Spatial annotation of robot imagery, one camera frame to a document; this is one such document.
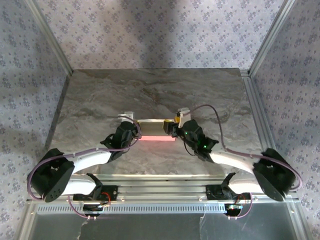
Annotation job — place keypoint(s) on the pink paper box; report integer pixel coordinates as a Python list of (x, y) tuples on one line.
[(152, 127)]

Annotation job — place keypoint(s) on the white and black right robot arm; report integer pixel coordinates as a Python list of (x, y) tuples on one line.
[(230, 160)]

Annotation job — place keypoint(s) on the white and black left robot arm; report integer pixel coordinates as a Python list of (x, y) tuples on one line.
[(90, 157)]

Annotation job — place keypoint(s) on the black left controller board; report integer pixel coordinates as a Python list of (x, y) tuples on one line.
[(91, 207)]

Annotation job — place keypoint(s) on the black controller board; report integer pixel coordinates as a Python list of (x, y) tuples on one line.
[(91, 207), (233, 211)]

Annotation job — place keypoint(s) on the black right controller board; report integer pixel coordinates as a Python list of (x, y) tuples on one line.
[(233, 211)]

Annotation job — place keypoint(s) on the shiny metal sheet panel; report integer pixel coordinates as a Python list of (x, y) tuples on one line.
[(150, 228)]

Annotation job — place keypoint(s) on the long aluminium base rail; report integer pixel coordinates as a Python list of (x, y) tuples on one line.
[(160, 186)]

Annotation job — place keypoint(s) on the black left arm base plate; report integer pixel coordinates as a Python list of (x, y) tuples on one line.
[(111, 190)]

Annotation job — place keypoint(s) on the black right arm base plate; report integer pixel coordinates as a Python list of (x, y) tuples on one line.
[(210, 190)]

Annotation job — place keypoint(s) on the aluminium side rail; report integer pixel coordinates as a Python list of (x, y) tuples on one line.
[(260, 110)]

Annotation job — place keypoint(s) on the aluminium left frame post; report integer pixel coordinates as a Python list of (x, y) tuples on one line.
[(52, 40)]

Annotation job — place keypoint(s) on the aluminium frame post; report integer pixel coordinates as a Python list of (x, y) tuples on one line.
[(269, 37), (52, 40)]

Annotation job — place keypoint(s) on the aluminium right frame post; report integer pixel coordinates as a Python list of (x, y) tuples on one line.
[(269, 37)]

